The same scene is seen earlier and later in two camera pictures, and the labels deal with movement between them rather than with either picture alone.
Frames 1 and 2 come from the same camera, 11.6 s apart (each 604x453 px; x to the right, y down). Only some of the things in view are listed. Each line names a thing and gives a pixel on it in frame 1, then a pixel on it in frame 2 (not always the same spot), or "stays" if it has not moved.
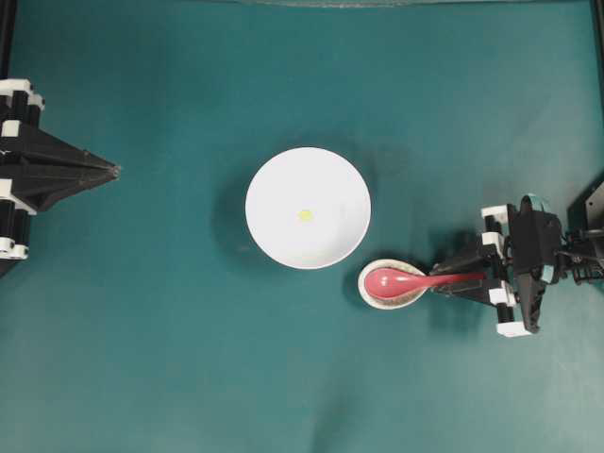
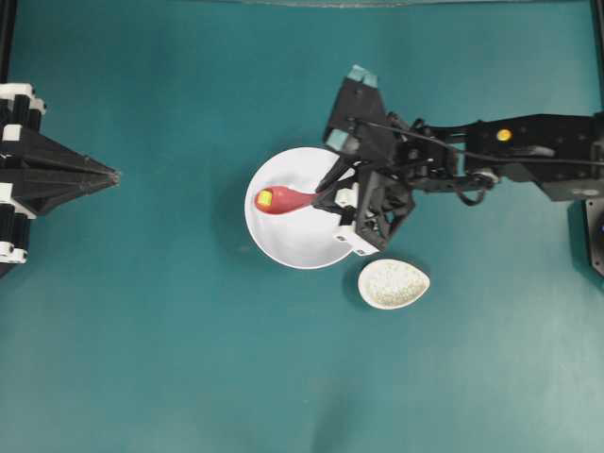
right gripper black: [496, 256] to [384, 202]
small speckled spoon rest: [387, 303] stays
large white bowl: [314, 179] stays
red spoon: [391, 283] to [285, 199]
